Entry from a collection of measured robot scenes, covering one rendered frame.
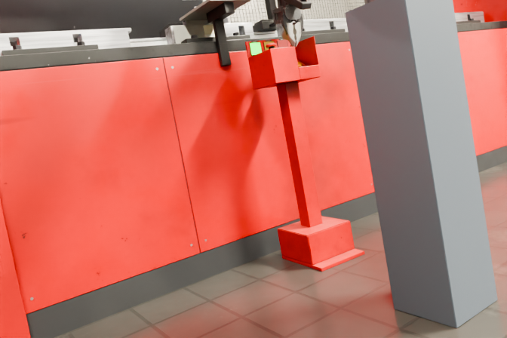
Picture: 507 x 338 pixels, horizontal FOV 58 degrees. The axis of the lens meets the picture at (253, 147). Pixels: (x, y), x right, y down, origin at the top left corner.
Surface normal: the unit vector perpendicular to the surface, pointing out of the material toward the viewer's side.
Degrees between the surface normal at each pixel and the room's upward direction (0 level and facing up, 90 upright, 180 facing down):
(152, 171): 90
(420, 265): 90
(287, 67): 90
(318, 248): 90
